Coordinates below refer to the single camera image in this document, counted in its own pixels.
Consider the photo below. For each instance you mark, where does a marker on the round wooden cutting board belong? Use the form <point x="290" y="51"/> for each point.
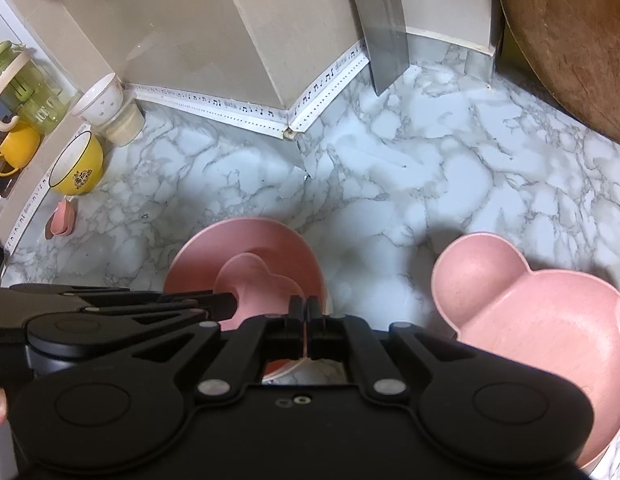
<point x="575" y="35"/>

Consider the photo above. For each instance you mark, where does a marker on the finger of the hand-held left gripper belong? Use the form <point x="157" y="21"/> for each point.
<point x="209" y="307"/>
<point x="139" y="298"/>

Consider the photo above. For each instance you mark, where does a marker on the yellow mug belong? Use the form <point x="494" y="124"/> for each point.
<point x="19" y="152"/>

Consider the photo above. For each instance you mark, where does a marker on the small pink dish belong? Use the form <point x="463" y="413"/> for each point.
<point x="60" y="220"/>

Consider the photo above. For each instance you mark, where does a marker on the pink bowl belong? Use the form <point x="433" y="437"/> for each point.
<point x="229" y="240"/>

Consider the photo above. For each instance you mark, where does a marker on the pink heart-shaped dish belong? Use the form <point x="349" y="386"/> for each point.
<point x="260" y="280"/>

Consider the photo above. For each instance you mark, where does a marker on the cream small cup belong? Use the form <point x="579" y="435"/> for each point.
<point x="124" y="127"/>

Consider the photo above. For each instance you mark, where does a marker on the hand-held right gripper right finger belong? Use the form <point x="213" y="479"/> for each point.
<point x="316" y="330"/>

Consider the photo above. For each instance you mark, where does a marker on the yellow printed ceramic bowl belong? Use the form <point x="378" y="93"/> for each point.
<point x="79" y="167"/>

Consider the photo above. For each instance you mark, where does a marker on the green glass pitcher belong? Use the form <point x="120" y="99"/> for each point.
<point x="37" y="100"/>

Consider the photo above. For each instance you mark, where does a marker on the white dotted cup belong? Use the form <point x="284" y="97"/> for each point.
<point x="97" y="100"/>

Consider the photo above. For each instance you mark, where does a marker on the pink bear-shaped plate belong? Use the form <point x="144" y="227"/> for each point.
<point x="540" y="320"/>

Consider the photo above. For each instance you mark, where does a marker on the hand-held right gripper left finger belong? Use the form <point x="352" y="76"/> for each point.
<point x="297" y="330"/>

